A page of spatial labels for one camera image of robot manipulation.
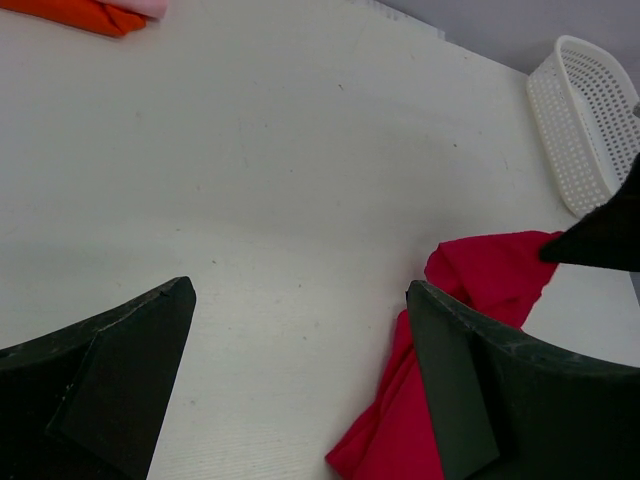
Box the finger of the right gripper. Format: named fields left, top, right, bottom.
left=539, top=156, right=639, bottom=273

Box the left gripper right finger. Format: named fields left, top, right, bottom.
left=405, top=279, right=640, bottom=480

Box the folded orange t shirt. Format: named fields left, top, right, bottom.
left=1, top=0, right=147, bottom=38

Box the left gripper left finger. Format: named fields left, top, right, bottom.
left=1, top=277, right=196, bottom=479

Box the white plastic basket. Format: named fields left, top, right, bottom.
left=526, top=35, right=639, bottom=218

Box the folded pink t shirt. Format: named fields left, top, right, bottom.
left=111, top=0, right=169, bottom=20

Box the red t shirt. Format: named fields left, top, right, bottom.
left=325, top=231, right=559, bottom=479

